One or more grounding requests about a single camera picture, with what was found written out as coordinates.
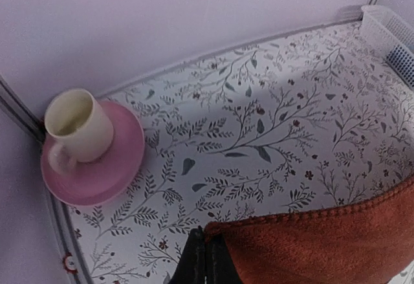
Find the pink saucer plate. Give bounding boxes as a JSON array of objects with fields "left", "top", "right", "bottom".
[{"left": 41, "top": 101, "right": 145, "bottom": 206}]

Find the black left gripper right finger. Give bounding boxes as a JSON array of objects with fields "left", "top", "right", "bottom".
[{"left": 206, "top": 234, "right": 241, "bottom": 284}]

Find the cream ribbed mug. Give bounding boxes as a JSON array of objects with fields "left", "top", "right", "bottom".
[{"left": 44, "top": 89, "right": 114, "bottom": 175}]

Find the white plastic basket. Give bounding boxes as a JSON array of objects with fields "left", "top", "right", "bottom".
[{"left": 360, "top": 5, "right": 413, "bottom": 89}]

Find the left aluminium frame post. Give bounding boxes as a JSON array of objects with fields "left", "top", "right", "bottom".
[{"left": 0, "top": 76, "right": 46, "bottom": 144}]

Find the dark red towel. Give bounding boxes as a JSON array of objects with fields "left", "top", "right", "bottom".
[{"left": 204, "top": 178, "right": 413, "bottom": 283}]

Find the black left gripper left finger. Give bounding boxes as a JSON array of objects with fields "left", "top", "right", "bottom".
[{"left": 169, "top": 227, "right": 206, "bottom": 284}]

